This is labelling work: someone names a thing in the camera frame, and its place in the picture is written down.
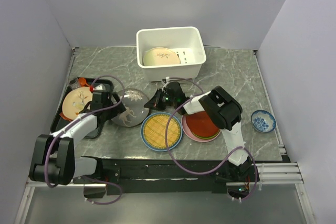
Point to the dark plate with deer motif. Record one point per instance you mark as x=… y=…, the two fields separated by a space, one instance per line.
x=134 y=101

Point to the blue plate with bamboo mat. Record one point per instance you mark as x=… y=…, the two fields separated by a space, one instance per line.
x=154 y=134

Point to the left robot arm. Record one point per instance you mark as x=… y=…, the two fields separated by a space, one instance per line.
x=54 y=161

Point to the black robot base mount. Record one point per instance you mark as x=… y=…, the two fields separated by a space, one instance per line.
x=163 y=176

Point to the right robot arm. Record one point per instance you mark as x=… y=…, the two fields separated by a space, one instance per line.
x=224 y=112

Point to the beige plate with bird motif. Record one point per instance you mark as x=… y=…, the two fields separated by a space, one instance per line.
x=75 y=101

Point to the white plastic bin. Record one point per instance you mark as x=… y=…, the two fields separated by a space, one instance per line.
x=185 y=41

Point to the cream plate with branch motif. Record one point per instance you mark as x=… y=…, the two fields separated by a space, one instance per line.
x=160 y=56

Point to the aluminium frame rail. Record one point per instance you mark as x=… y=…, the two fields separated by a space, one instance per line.
x=281 y=172

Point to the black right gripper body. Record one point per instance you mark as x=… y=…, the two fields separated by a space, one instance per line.
x=172 y=100

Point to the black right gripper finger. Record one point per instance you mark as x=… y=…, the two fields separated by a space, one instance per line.
x=157 y=102
x=151 y=104

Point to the red round plate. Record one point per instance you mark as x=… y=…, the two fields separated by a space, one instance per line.
x=201 y=124

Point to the orange measuring scoop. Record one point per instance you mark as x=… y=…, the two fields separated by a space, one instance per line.
x=83 y=82

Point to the clear glass cup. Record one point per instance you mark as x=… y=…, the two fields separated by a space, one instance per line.
x=74 y=84

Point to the green plate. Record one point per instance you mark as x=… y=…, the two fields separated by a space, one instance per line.
x=207 y=137

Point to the blue white patterned bowl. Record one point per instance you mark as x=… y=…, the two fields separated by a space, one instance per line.
x=263 y=121

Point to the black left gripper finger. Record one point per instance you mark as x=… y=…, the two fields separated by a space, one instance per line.
x=115 y=99
x=109 y=114

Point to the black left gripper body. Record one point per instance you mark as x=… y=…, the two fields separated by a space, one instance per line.
x=110 y=103

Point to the pink plate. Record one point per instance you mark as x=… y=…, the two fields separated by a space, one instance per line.
x=188 y=132

